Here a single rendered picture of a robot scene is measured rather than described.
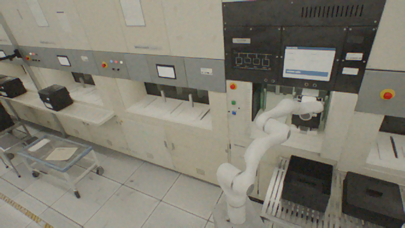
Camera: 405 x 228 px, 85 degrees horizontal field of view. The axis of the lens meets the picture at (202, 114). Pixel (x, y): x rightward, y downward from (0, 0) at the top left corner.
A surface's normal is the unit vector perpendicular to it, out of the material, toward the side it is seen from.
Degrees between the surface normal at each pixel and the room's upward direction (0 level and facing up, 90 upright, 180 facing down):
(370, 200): 0
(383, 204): 0
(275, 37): 90
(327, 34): 90
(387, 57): 90
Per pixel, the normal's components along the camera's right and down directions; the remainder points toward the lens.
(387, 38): -0.46, 0.52
